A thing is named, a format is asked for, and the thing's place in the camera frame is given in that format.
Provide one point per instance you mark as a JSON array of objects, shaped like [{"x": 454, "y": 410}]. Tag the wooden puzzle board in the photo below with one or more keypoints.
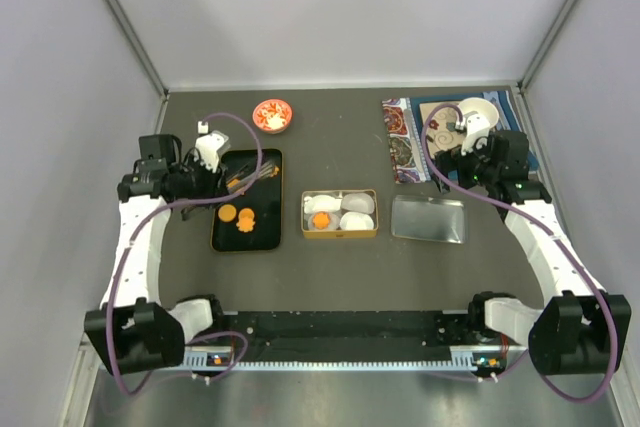
[{"x": 441, "y": 134}]

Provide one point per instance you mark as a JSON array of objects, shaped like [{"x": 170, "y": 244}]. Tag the orange star flower cookie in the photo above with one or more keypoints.
[{"x": 321, "y": 221}]

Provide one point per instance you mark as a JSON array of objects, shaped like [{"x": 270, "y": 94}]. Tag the red patterned small bowl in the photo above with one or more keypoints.
[{"x": 272, "y": 116}]

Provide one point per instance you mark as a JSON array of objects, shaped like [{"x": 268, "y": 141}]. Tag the orange figure cookie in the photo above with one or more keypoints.
[{"x": 246, "y": 220}]

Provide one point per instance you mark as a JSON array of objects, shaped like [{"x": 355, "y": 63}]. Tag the white paper cup bottom-right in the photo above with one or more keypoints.
[{"x": 356, "y": 221}]

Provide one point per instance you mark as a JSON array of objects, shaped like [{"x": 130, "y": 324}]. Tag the white bowl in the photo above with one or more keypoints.
[{"x": 482, "y": 106}]

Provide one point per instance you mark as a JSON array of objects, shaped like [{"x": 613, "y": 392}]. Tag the patterned cloth mat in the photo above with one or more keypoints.
[{"x": 408, "y": 162}]

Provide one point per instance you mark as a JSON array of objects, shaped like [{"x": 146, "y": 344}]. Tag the white paper cup top-left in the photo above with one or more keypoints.
[{"x": 321, "y": 203}]

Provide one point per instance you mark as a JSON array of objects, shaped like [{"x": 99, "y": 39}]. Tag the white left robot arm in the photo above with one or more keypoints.
[{"x": 131, "y": 331}]

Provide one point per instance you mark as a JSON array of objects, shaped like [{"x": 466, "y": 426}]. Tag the silver tin lid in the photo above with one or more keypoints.
[{"x": 429, "y": 219}]

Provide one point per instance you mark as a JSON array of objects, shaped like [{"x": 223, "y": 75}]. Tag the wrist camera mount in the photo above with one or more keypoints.
[
  {"x": 210, "y": 146},
  {"x": 475, "y": 132}
]

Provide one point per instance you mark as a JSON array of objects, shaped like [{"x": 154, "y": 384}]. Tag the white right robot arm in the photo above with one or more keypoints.
[{"x": 581, "y": 329}]

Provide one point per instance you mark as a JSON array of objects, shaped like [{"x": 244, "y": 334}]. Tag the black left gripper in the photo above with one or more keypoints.
[{"x": 216, "y": 183}]

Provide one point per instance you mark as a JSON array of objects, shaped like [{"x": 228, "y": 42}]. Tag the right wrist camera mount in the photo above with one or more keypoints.
[{"x": 475, "y": 132}]

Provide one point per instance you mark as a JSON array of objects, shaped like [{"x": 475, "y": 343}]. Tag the yellow cookie tin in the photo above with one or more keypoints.
[{"x": 338, "y": 234}]

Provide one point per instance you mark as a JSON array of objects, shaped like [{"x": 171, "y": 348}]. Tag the black round cookie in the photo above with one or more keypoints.
[{"x": 248, "y": 169}]

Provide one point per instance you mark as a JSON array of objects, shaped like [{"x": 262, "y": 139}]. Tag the white paper cup top-right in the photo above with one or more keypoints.
[{"x": 360, "y": 202}]

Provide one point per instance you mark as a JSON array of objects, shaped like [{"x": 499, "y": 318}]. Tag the black rectangular tray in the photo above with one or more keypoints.
[{"x": 264, "y": 197}]

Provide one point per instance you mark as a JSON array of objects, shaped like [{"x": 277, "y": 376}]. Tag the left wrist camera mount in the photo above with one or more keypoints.
[{"x": 210, "y": 146}]

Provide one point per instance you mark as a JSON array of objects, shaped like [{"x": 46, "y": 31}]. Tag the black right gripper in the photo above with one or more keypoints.
[{"x": 452, "y": 160}]

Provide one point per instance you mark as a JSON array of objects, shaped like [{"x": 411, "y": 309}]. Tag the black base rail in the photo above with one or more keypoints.
[{"x": 353, "y": 336}]

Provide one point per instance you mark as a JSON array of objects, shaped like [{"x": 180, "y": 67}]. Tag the orange round cookie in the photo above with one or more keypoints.
[{"x": 227, "y": 213}]

